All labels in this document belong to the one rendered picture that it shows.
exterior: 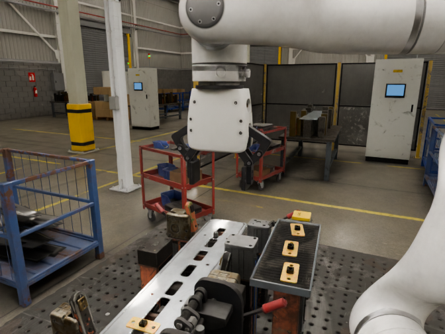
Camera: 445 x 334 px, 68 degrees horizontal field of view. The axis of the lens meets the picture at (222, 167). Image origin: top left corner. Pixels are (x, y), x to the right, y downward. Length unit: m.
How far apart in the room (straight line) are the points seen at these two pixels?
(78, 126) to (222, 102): 7.64
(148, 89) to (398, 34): 10.83
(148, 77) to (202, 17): 10.80
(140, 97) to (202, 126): 10.93
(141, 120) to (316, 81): 5.97
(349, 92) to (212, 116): 7.65
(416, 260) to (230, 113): 0.36
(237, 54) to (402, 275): 0.43
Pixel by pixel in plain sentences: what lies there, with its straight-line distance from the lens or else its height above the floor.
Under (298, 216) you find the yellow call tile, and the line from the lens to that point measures 1.17.
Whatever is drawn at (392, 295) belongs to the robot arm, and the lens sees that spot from 0.67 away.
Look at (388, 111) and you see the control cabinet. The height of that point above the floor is 1.02.
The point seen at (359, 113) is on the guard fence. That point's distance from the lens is 8.13.
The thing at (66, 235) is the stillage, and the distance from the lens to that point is 3.59.
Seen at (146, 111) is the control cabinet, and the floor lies 0.64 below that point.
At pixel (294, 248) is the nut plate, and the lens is 0.96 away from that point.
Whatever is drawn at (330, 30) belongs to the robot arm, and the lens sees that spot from 0.49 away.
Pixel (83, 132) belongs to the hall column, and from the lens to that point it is 8.12.
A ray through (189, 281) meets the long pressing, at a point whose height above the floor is 1.00.
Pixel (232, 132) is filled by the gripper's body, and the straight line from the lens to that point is 0.51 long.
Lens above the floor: 1.61
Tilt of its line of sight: 15 degrees down
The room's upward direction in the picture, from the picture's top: straight up
